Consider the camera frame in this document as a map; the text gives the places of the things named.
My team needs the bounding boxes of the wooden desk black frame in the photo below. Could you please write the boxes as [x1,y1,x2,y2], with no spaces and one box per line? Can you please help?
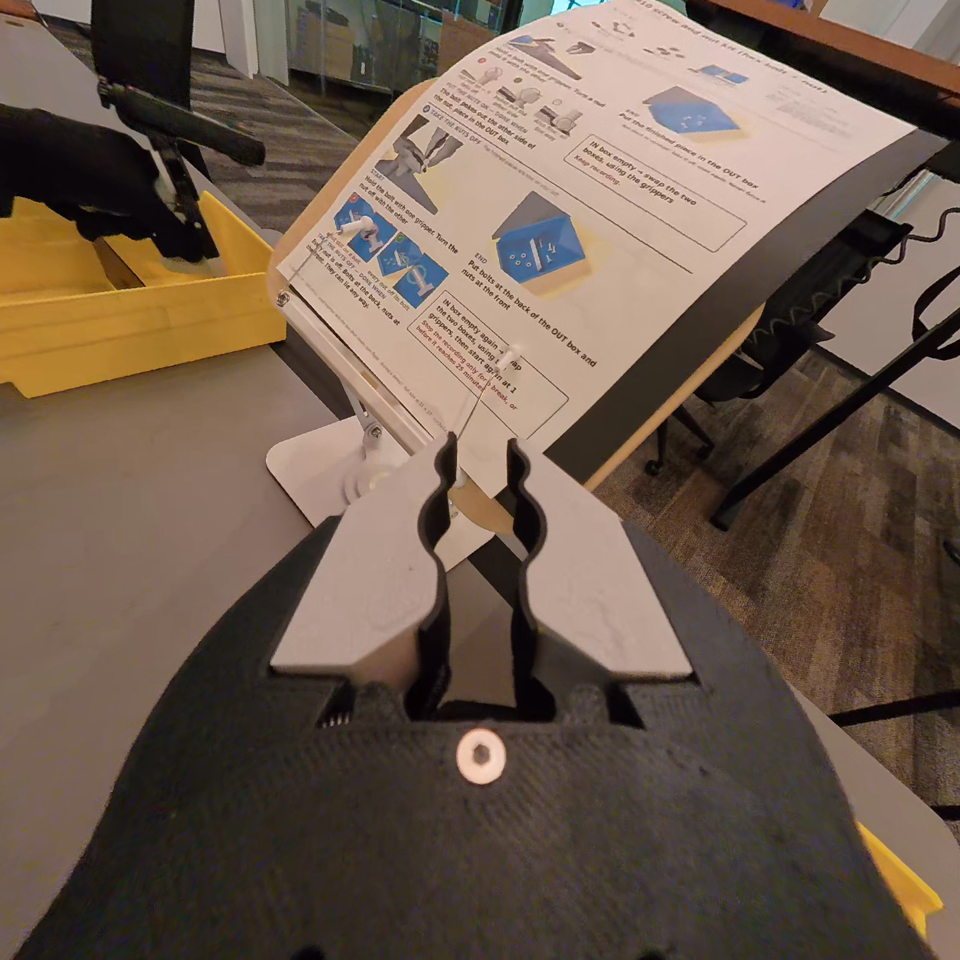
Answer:
[686,0,960,530]

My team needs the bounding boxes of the black panel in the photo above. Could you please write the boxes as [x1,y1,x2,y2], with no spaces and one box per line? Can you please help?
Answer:
[91,0,198,114]

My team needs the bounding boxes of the printed instruction sheet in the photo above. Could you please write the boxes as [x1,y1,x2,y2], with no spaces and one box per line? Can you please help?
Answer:
[276,0,920,500]

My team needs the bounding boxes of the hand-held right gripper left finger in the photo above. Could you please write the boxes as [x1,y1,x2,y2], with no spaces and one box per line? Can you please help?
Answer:
[270,432,460,717]

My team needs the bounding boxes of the person's left hand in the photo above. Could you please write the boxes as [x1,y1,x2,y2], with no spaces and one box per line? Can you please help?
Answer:
[0,105,207,262]

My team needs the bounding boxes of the yellow plastic bin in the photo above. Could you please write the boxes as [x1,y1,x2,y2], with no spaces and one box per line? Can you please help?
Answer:
[0,191,288,400]
[855,821,946,939]

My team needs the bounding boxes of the thin retaining wire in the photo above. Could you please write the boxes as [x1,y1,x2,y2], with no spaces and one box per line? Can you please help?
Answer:
[453,343,526,447]

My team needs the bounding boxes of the black backing board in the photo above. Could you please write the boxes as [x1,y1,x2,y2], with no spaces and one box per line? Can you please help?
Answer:
[543,127,948,489]

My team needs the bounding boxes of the black chair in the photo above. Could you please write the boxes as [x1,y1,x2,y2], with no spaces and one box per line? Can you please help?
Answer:
[652,210,912,481]

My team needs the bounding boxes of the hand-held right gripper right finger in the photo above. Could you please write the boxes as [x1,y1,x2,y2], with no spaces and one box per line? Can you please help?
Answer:
[507,437,694,714]

